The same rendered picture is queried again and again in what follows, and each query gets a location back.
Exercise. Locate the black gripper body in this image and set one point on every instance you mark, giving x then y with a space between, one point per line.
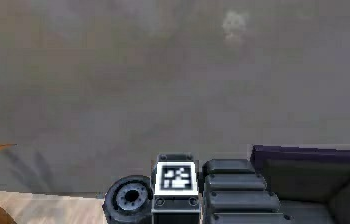
128 200

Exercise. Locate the dark purple open box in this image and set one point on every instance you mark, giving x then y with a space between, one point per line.
316 180

